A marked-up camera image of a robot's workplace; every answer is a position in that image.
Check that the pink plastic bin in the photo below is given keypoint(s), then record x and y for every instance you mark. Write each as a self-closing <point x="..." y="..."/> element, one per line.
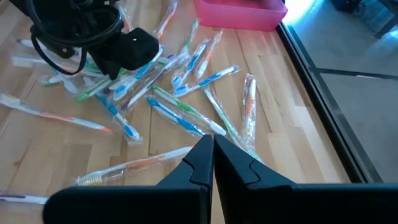
<point x="239" y="14"/>

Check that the purple white wrapped toothbrush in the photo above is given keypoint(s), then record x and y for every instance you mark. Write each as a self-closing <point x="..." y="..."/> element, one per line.
<point x="155" y="82"/>
<point x="21" y="198"/>

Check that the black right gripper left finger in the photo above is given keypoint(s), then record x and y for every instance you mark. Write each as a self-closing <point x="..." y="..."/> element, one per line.
<point x="124" y="205"/>

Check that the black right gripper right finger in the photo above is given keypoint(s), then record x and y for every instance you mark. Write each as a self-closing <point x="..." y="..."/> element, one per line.
<point x="280" y="202"/>

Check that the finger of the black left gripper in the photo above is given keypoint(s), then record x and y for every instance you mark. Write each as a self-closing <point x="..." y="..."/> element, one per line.
<point x="101" y="65"/>
<point x="115" y="70"/>

